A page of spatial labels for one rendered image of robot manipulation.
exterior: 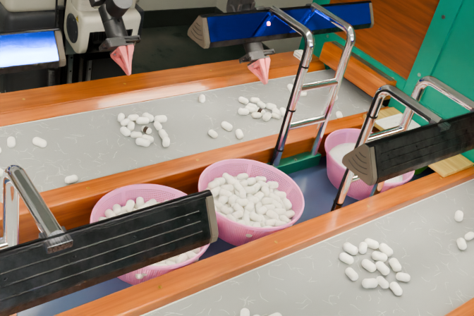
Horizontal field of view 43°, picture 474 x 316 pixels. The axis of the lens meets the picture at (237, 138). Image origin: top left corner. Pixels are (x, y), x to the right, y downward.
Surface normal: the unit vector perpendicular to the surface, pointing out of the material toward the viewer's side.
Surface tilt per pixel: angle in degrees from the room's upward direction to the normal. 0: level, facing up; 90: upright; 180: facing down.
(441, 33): 90
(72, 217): 90
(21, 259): 58
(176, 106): 0
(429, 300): 0
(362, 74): 90
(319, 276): 0
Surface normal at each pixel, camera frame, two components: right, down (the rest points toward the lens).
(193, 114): 0.21, -0.82
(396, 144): 0.60, 0.03
